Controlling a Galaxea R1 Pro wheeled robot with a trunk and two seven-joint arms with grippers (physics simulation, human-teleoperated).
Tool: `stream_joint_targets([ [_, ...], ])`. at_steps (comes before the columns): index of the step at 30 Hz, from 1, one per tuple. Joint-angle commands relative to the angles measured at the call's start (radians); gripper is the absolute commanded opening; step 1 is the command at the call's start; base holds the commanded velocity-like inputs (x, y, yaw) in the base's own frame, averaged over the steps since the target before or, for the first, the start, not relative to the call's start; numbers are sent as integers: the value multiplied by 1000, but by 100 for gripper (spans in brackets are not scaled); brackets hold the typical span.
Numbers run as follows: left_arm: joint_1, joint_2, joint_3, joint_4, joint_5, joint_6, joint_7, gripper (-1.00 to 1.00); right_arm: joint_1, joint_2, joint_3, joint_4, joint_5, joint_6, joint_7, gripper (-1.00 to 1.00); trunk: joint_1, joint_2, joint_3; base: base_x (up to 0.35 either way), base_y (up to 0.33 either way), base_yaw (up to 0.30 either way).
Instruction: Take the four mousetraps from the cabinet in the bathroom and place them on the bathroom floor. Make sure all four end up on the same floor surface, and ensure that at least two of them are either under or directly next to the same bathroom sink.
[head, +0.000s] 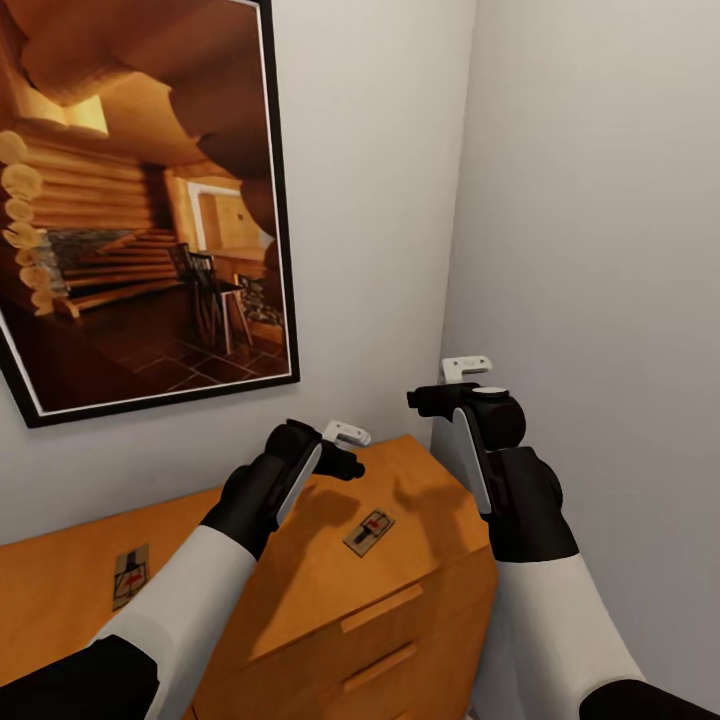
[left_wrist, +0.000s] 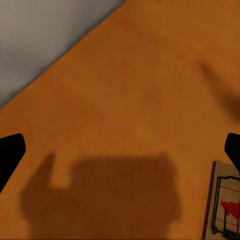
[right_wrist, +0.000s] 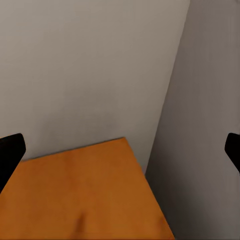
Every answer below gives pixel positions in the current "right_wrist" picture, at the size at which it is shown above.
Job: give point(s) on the cabinet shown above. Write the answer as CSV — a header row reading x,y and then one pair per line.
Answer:
x,y
98,192

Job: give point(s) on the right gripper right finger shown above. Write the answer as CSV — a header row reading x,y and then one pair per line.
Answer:
x,y
232,148

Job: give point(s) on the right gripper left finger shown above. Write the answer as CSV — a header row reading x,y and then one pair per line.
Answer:
x,y
12,149

